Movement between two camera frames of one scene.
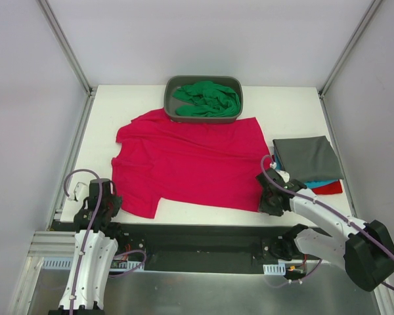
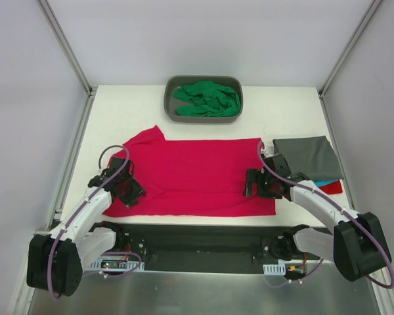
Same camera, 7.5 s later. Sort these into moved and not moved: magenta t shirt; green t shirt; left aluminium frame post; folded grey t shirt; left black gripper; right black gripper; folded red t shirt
Moved: right black gripper; magenta t shirt; left black gripper
Not moved: green t shirt; folded red t shirt; folded grey t shirt; left aluminium frame post
